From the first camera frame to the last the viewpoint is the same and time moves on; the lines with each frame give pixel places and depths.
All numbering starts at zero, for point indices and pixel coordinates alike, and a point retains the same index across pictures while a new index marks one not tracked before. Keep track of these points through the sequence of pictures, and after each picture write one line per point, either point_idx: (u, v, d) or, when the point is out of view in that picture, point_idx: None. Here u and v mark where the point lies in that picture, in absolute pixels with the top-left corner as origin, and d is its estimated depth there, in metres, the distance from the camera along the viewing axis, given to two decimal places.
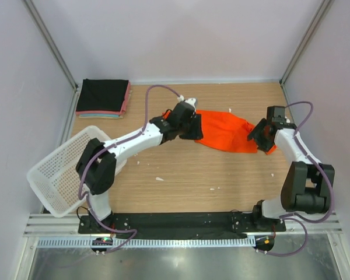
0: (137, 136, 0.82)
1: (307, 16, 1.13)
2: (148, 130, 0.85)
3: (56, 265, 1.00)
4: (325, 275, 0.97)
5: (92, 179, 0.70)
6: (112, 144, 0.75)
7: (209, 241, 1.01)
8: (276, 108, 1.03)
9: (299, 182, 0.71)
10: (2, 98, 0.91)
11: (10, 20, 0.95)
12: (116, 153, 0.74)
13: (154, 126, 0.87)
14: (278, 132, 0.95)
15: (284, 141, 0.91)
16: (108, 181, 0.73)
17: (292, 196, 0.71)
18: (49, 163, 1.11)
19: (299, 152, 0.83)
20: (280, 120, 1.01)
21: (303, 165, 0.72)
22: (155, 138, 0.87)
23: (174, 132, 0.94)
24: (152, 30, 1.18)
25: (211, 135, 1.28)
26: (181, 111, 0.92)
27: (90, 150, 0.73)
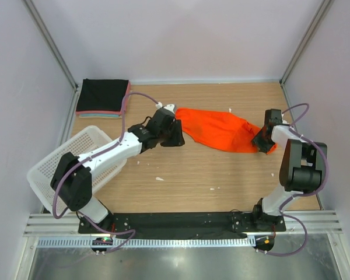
0: (114, 147, 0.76)
1: (307, 16, 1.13)
2: (126, 140, 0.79)
3: (57, 265, 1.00)
4: (325, 275, 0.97)
5: (69, 196, 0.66)
6: (87, 158, 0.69)
7: (209, 241, 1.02)
8: (273, 110, 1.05)
9: (294, 156, 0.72)
10: (2, 97, 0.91)
11: (10, 20, 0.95)
12: (92, 167, 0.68)
13: (132, 136, 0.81)
14: (274, 129, 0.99)
15: (280, 133, 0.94)
16: (84, 196, 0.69)
17: (289, 170, 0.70)
18: (50, 164, 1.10)
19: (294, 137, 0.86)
20: (277, 121, 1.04)
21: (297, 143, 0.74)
22: (134, 148, 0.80)
23: (155, 140, 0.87)
24: (152, 30, 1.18)
25: (212, 135, 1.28)
26: (160, 118, 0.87)
27: (63, 165, 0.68)
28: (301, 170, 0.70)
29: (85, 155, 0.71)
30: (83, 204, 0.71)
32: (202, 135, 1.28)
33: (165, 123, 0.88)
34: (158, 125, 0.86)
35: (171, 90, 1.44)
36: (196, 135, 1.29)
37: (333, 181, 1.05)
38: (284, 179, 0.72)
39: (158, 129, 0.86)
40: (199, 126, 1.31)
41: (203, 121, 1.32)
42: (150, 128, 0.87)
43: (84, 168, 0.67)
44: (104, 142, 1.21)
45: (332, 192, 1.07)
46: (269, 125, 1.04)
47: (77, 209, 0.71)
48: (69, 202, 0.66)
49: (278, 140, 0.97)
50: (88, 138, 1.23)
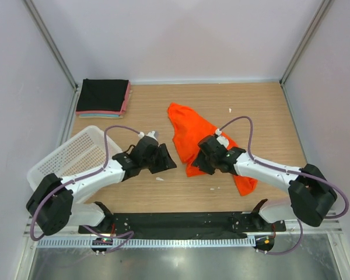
0: (98, 172, 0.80)
1: (307, 15, 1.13)
2: (109, 167, 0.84)
3: (57, 265, 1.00)
4: (325, 275, 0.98)
5: (44, 219, 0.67)
6: (70, 180, 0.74)
7: (209, 241, 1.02)
8: (209, 142, 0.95)
9: (308, 198, 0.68)
10: (2, 97, 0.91)
11: (10, 20, 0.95)
12: (74, 190, 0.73)
13: (115, 163, 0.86)
14: (235, 167, 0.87)
15: (251, 171, 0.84)
16: (61, 220, 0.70)
17: (316, 216, 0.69)
18: (49, 163, 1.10)
19: (277, 173, 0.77)
20: (220, 150, 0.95)
21: (298, 185, 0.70)
22: (116, 175, 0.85)
23: (137, 168, 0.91)
24: (151, 30, 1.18)
25: (192, 142, 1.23)
26: (143, 147, 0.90)
27: (45, 186, 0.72)
28: (319, 203, 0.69)
29: (67, 177, 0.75)
30: (58, 229, 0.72)
32: (182, 138, 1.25)
33: (149, 150, 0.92)
34: (142, 154, 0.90)
35: (171, 90, 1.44)
36: (179, 134, 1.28)
37: (333, 182, 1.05)
38: (308, 220, 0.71)
39: (141, 158, 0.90)
40: (185, 128, 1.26)
41: (192, 125, 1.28)
42: (133, 156, 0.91)
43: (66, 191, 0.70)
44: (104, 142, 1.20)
45: None
46: (222, 161, 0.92)
47: (53, 232, 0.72)
48: (44, 226, 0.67)
49: (251, 176, 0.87)
50: (88, 138, 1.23)
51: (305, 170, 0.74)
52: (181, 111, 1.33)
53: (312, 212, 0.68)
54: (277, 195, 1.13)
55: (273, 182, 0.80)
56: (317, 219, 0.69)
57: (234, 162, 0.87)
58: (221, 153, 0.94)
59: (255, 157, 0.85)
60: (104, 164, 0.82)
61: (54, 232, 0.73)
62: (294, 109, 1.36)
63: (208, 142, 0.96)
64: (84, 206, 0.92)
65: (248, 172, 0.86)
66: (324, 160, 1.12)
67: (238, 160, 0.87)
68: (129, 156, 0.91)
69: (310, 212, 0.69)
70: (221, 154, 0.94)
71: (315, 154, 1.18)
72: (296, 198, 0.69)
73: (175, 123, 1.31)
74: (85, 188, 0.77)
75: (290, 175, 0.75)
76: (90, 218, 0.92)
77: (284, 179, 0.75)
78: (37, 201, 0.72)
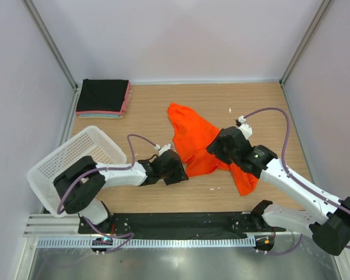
0: (126, 168, 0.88)
1: (307, 15, 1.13)
2: (135, 168, 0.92)
3: (57, 265, 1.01)
4: (325, 275, 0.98)
5: (76, 193, 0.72)
6: (104, 166, 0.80)
7: (209, 241, 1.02)
8: (234, 136, 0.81)
9: (340, 234, 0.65)
10: (2, 97, 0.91)
11: (10, 20, 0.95)
12: (106, 177, 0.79)
13: (140, 166, 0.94)
14: (263, 172, 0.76)
15: (279, 182, 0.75)
16: (85, 203, 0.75)
17: (338, 248, 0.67)
18: (49, 163, 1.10)
19: (314, 199, 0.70)
20: (245, 146, 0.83)
21: (336, 220, 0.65)
22: (139, 177, 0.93)
23: (156, 178, 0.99)
24: (151, 30, 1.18)
25: (192, 141, 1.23)
26: (166, 158, 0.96)
27: (79, 165, 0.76)
28: (346, 238, 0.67)
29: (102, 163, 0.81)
30: (77, 210, 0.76)
32: (182, 138, 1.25)
33: (171, 163, 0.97)
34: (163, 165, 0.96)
35: (171, 90, 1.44)
36: (179, 134, 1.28)
37: (333, 182, 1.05)
38: (326, 248, 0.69)
39: (161, 169, 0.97)
40: (185, 128, 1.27)
41: (193, 125, 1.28)
42: (156, 164, 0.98)
43: (100, 175, 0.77)
44: (104, 142, 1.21)
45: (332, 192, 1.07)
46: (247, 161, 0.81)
47: (73, 211, 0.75)
48: (72, 201, 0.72)
49: (275, 185, 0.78)
50: (88, 138, 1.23)
51: (345, 205, 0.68)
52: (182, 111, 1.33)
53: (338, 246, 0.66)
54: (277, 195, 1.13)
55: (304, 204, 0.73)
56: (336, 249, 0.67)
57: (265, 167, 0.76)
58: (245, 150, 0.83)
59: (290, 171, 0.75)
60: (133, 164, 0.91)
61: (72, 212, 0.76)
62: (294, 109, 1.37)
63: (233, 135, 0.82)
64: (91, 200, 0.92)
65: (273, 182, 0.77)
66: (324, 160, 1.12)
67: (268, 166, 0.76)
68: (151, 163, 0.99)
69: (335, 245, 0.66)
70: (245, 150, 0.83)
71: (315, 154, 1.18)
72: (327, 230, 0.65)
73: (176, 123, 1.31)
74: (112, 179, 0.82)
75: (328, 206, 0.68)
76: (95, 214, 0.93)
77: (323, 209, 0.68)
78: (67, 177, 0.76)
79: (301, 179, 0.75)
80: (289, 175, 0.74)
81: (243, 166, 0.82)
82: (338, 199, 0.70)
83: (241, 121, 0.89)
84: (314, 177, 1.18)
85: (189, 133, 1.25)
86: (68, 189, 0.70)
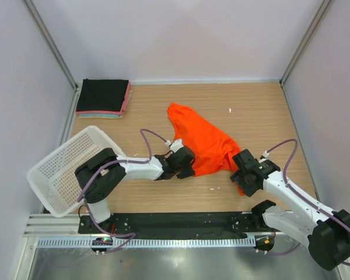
0: (144, 163, 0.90)
1: (307, 16, 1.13)
2: (153, 162, 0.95)
3: (57, 266, 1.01)
4: (325, 275, 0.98)
5: (97, 184, 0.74)
6: (125, 159, 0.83)
7: (209, 241, 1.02)
8: (241, 154, 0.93)
9: (330, 242, 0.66)
10: (2, 97, 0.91)
11: (10, 20, 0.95)
12: (126, 168, 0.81)
13: (157, 162, 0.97)
14: (265, 182, 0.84)
15: (278, 191, 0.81)
16: (104, 193, 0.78)
17: (330, 259, 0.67)
18: (50, 163, 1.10)
19: (307, 207, 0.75)
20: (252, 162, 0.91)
21: (325, 227, 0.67)
22: (155, 172, 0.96)
23: (171, 172, 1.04)
24: (151, 30, 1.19)
25: (192, 141, 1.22)
26: (182, 155, 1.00)
27: (101, 157, 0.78)
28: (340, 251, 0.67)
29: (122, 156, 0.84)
30: (97, 199, 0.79)
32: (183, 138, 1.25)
33: (186, 160, 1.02)
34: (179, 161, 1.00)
35: (171, 91, 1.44)
36: (181, 134, 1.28)
37: (333, 182, 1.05)
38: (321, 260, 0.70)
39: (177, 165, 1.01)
40: (185, 128, 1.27)
41: (192, 125, 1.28)
42: (172, 160, 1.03)
43: (119, 167, 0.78)
44: (104, 141, 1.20)
45: (331, 193, 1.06)
46: (251, 172, 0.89)
47: (91, 200, 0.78)
48: (94, 191, 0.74)
49: (275, 195, 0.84)
50: (88, 138, 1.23)
51: (339, 216, 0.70)
52: (182, 111, 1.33)
53: (330, 256, 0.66)
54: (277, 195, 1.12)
55: (298, 212, 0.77)
56: (329, 261, 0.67)
57: (266, 177, 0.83)
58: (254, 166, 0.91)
59: (288, 181, 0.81)
60: (150, 158, 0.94)
61: (91, 201, 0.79)
62: (294, 109, 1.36)
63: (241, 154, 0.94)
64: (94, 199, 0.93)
65: (275, 192, 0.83)
66: (323, 160, 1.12)
67: (270, 177, 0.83)
68: (167, 160, 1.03)
69: (325, 254, 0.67)
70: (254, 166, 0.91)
71: (315, 154, 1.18)
72: (318, 238, 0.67)
73: (176, 123, 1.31)
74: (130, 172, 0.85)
75: (319, 214, 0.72)
76: (98, 213, 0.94)
77: (314, 217, 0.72)
78: (90, 167, 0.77)
79: (299, 190, 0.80)
80: (286, 185, 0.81)
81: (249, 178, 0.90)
82: (332, 210, 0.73)
83: (265, 156, 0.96)
84: (314, 177, 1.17)
85: (189, 133, 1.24)
86: (90, 180, 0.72)
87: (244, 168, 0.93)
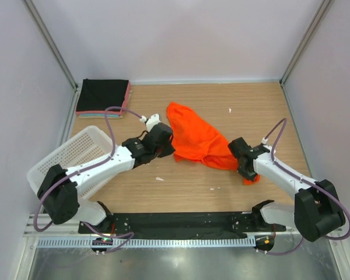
0: (106, 161, 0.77)
1: (307, 15, 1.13)
2: (118, 155, 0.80)
3: (57, 266, 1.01)
4: (325, 275, 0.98)
5: (52, 209, 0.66)
6: (74, 172, 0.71)
7: (209, 241, 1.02)
8: (236, 140, 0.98)
9: (312, 209, 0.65)
10: (2, 97, 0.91)
11: (10, 20, 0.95)
12: (79, 181, 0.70)
13: (125, 150, 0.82)
14: (254, 161, 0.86)
15: (266, 169, 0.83)
16: (70, 210, 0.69)
17: (312, 227, 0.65)
18: (50, 164, 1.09)
19: (290, 178, 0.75)
20: (247, 148, 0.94)
21: (307, 194, 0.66)
22: (125, 163, 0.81)
23: (150, 156, 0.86)
24: (151, 30, 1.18)
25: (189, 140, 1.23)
26: (157, 132, 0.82)
27: (51, 178, 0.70)
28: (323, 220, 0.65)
29: (73, 169, 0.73)
30: (68, 218, 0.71)
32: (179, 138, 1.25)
33: (163, 138, 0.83)
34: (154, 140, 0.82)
35: (171, 90, 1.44)
36: (178, 133, 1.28)
37: (333, 182, 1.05)
38: (304, 230, 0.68)
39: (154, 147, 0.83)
40: (182, 128, 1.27)
41: (189, 125, 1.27)
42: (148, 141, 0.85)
43: (70, 184, 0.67)
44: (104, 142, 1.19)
45: None
46: (243, 156, 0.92)
47: (62, 222, 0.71)
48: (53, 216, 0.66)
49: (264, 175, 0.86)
50: (89, 138, 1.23)
51: (321, 185, 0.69)
52: (180, 111, 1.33)
53: (312, 224, 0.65)
54: (278, 195, 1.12)
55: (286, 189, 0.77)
56: (312, 230, 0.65)
57: (255, 157, 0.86)
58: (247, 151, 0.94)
59: (275, 158, 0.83)
60: (112, 153, 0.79)
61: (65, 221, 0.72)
62: (294, 109, 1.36)
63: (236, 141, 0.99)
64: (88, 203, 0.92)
65: (263, 171, 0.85)
66: (324, 160, 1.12)
67: (259, 157, 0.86)
68: (141, 142, 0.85)
69: (307, 223, 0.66)
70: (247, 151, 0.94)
71: (315, 154, 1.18)
72: (299, 204, 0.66)
73: (173, 122, 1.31)
74: (91, 180, 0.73)
75: (302, 184, 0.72)
76: (92, 216, 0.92)
77: (296, 186, 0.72)
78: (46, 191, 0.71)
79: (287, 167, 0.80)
80: (274, 162, 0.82)
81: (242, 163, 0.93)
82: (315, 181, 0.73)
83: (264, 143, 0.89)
84: (314, 177, 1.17)
85: (189, 133, 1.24)
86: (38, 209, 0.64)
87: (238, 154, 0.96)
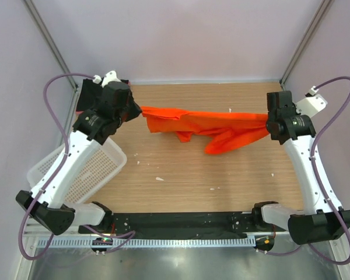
0: (65, 161, 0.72)
1: (307, 15, 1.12)
2: (74, 147, 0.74)
3: (57, 266, 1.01)
4: (325, 275, 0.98)
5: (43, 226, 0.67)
6: (39, 192, 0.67)
7: (209, 241, 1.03)
8: (280, 95, 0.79)
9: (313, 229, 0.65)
10: (2, 97, 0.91)
11: (9, 20, 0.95)
12: (48, 200, 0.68)
13: (79, 135, 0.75)
14: (289, 140, 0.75)
15: (296, 158, 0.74)
16: (61, 222, 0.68)
17: (304, 240, 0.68)
18: (51, 163, 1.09)
19: (316, 191, 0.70)
20: (287, 111, 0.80)
21: (321, 217, 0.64)
22: (87, 151, 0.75)
23: (111, 125, 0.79)
24: (151, 30, 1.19)
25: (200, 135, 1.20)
26: (110, 96, 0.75)
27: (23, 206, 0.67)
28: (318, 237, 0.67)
29: (37, 188, 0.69)
30: (65, 225, 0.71)
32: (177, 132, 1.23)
33: (119, 101, 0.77)
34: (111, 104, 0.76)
35: (171, 90, 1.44)
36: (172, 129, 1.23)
37: (333, 182, 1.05)
38: (293, 233, 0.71)
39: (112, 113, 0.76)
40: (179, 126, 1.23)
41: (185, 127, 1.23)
42: (104, 111, 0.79)
43: (42, 207, 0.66)
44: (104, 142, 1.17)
45: None
46: (280, 121, 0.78)
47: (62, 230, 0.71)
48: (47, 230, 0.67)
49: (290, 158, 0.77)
50: None
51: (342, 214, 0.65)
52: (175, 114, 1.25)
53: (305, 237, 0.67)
54: (277, 195, 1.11)
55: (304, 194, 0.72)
56: (301, 240, 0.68)
57: (294, 137, 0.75)
58: (286, 114, 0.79)
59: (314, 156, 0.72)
60: (67, 149, 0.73)
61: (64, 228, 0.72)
62: None
63: (282, 95, 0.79)
64: (85, 205, 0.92)
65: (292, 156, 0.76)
66: (324, 160, 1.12)
67: (298, 139, 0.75)
68: (97, 112, 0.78)
69: (301, 236, 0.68)
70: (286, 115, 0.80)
71: None
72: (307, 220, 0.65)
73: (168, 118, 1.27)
74: (61, 189, 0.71)
75: (325, 204, 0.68)
76: (92, 217, 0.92)
77: (317, 203, 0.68)
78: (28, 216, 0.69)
79: (321, 172, 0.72)
80: (310, 159, 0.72)
81: (274, 126, 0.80)
82: (340, 206, 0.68)
83: (312, 93, 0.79)
84: None
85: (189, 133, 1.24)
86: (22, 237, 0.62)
87: (274, 112, 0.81)
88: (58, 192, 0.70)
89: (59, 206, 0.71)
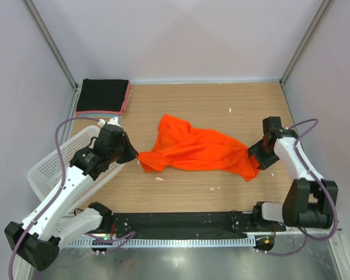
0: (59, 195, 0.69)
1: (307, 15, 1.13)
2: (69, 179, 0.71)
3: (57, 266, 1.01)
4: (325, 275, 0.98)
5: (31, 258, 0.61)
6: (31, 224, 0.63)
7: (209, 241, 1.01)
8: (270, 118, 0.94)
9: (303, 200, 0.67)
10: (2, 96, 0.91)
11: (10, 19, 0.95)
12: (39, 231, 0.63)
13: (76, 170, 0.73)
14: (276, 141, 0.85)
15: (283, 151, 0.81)
16: (49, 254, 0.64)
17: (295, 214, 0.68)
18: (50, 163, 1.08)
19: (299, 166, 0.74)
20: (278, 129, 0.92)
21: (305, 184, 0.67)
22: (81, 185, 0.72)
23: (105, 162, 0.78)
24: (151, 30, 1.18)
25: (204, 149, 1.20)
26: (107, 136, 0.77)
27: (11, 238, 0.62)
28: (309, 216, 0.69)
29: (28, 219, 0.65)
30: (51, 259, 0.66)
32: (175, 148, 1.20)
33: (114, 139, 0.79)
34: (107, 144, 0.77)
35: (171, 90, 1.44)
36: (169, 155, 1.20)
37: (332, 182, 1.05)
38: (286, 216, 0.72)
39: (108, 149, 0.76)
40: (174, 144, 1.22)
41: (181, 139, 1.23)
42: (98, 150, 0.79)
43: (32, 238, 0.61)
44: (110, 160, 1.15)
45: None
46: (269, 132, 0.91)
47: (46, 266, 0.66)
48: (35, 262, 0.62)
49: (281, 156, 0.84)
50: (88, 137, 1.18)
51: (325, 182, 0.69)
52: (172, 125, 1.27)
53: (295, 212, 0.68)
54: (278, 195, 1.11)
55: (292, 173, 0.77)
56: (294, 219, 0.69)
57: (280, 137, 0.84)
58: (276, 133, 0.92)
59: (297, 144, 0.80)
60: (63, 182, 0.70)
61: (49, 264, 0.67)
62: (294, 109, 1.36)
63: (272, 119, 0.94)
64: (76, 218, 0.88)
65: (282, 153, 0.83)
66: (323, 160, 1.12)
67: (283, 138, 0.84)
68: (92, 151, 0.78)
69: (292, 212, 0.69)
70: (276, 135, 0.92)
71: (315, 154, 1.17)
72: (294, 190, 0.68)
73: (160, 136, 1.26)
74: (53, 220, 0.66)
75: (308, 175, 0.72)
76: (88, 226, 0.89)
77: (301, 174, 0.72)
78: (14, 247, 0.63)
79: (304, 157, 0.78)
80: (294, 148, 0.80)
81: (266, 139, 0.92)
82: (322, 178, 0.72)
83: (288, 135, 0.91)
84: None
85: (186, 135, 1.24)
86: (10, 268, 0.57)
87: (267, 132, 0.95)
88: (51, 223, 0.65)
89: (48, 237, 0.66)
